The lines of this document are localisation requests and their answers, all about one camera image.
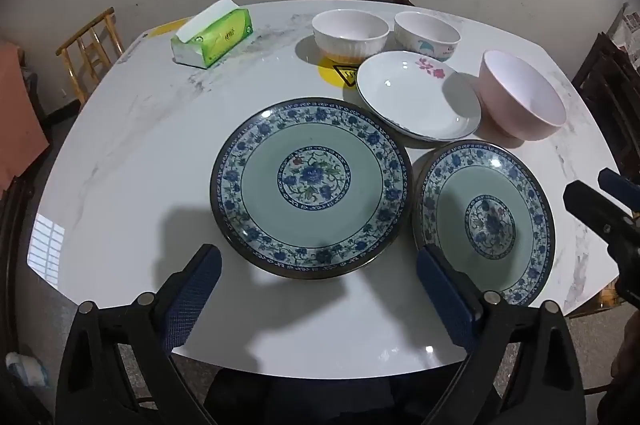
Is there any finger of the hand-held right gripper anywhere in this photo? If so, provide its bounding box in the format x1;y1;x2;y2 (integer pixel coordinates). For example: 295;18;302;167
598;167;640;206
563;181;638;236

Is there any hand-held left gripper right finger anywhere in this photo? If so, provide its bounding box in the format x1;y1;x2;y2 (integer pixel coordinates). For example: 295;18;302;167
416;245;586;425

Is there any white ribbed bowl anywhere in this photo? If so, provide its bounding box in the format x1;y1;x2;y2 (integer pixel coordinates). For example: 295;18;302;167
311;9;390;62

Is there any green tissue box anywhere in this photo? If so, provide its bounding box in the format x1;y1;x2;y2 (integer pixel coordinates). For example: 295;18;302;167
170;0;254;69

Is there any large blue floral plate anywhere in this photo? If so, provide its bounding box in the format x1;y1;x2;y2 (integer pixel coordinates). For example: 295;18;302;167
210;97;415;281

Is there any white printed bag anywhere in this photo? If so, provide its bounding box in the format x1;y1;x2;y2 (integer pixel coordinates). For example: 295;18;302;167
609;2;640;70

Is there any person's right hand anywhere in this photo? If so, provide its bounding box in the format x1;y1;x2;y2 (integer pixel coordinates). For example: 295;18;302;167
610;307;640;381

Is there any small blue floral plate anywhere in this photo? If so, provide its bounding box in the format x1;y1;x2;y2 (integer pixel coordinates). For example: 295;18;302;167
411;140;556;308

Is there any white printed bowl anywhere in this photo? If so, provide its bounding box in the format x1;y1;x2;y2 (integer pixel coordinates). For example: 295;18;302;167
394;11;461;62

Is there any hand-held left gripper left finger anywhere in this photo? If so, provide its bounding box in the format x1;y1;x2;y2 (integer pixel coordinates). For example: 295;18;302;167
55;244;223;425

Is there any yellow warning sticker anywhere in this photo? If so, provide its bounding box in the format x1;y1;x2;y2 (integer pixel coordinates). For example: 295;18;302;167
318;55;362;88

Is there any pink bowl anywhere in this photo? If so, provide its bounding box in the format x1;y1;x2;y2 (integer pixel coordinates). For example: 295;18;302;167
474;50;567;142

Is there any white crumpled cloth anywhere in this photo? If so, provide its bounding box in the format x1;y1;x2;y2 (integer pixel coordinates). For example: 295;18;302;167
5;352;51;388

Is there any bamboo chair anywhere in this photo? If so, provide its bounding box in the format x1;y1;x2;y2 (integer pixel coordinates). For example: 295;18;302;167
55;7;126;106

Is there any white plate with pink flower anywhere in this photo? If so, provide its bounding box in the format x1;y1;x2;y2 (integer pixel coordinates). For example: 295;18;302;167
356;51;482;143

